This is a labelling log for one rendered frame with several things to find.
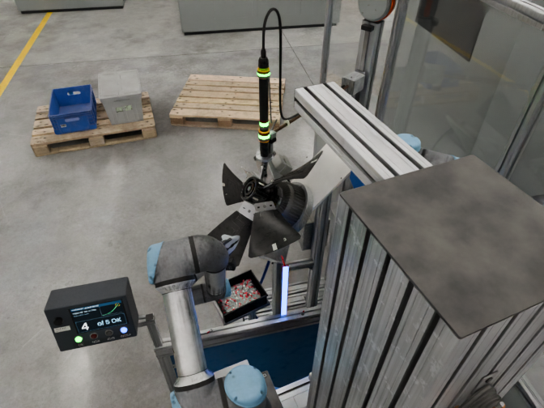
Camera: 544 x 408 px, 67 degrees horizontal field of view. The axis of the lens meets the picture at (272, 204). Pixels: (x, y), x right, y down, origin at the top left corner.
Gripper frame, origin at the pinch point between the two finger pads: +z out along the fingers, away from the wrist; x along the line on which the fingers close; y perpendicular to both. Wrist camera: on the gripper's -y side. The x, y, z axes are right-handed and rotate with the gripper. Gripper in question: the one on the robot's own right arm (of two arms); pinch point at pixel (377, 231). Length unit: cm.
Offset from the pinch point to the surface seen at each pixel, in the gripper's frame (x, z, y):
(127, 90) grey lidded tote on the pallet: -103, 101, -328
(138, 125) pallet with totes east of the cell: -99, 133, -312
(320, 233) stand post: 7, 64, -60
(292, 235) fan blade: -18.5, 27.2, -29.0
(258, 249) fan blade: -33, 31, -28
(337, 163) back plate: 12, 20, -60
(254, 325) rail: -38, 62, -14
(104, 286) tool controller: -90, 24, -18
